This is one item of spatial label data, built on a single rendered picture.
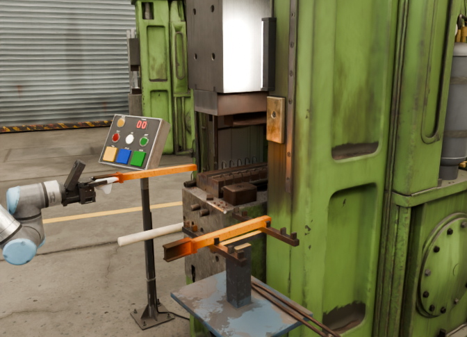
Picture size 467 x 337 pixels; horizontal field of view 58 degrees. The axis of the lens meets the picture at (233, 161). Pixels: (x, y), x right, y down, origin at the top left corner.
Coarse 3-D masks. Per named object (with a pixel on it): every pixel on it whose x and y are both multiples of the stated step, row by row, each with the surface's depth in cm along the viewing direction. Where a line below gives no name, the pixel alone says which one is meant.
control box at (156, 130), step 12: (132, 120) 223; (144, 120) 219; (156, 120) 215; (120, 132) 225; (132, 132) 221; (144, 132) 217; (156, 132) 213; (168, 132) 219; (108, 144) 226; (120, 144) 222; (132, 144) 218; (156, 144) 213; (132, 156) 215; (156, 156) 214; (120, 168) 225; (132, 168) 213; (144, 168) 209; (156, 168) 215
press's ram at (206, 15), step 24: (192, 0) 176; (216, 0) 161; (240, 0) 162; (264, 0) 168; (192, 24) 179; (216, 24) 164; (240, 24) 164; (192, 48) 182; (216, 48) 166; (240, 48) 166; (192, 72) 185; (216, 72) 169; (240, 72) 169
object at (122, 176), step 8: (160, 168) 173; (168, 168) 173; (176, 168) 174; (184, 168) 176; (192, 168) 179; (96, 176) 158; (104, 176) 158; (112, 176) 160; (120, 176) 161; (128, 176) 164; (136, 176) 165; (144, 176) 167
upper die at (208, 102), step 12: (204, 96) 179; (216, 96) 171; (228, 96) 174; (240, 96) 177; (252, 96) 180; (264, 96) 184; (204, 108) 181; (216, 108) 172; (228, 108) 175; (240, 108) 178; (252, 108) 182; (264, 108) 185
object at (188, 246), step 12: (264, 216) 144; (228, 228) 134; (240, 228) 135; (252, 228) 138; (180, 240) 123; (192, 240) 124; (204, 240) 126; (168, 252) 120; (180, 252) 122; (192, 252) 123
